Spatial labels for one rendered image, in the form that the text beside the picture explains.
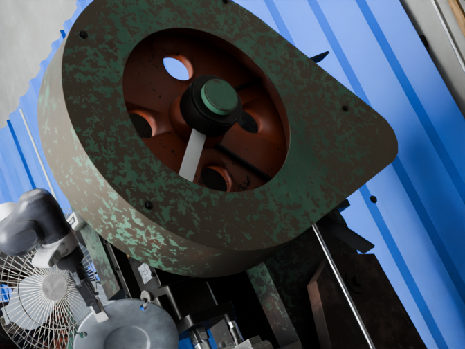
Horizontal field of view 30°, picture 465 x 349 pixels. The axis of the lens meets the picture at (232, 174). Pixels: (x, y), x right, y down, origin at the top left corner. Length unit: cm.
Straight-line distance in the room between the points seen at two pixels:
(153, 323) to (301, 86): 79
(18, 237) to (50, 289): 109
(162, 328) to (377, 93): 139
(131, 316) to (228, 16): 88
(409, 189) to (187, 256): 137
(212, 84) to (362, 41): 125
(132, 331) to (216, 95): 70
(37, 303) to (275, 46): 142
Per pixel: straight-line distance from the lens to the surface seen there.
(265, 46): 254
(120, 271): 260
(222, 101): 224
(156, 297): 247
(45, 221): 221
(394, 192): 338
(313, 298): 251
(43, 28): 555
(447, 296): 334
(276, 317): 253
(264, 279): 252
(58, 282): 326
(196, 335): 253
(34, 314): 332
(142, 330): 244
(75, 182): 213
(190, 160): 220
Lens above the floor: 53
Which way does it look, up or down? 16 degrees up
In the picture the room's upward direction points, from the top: 25 degrees counter-clockwise
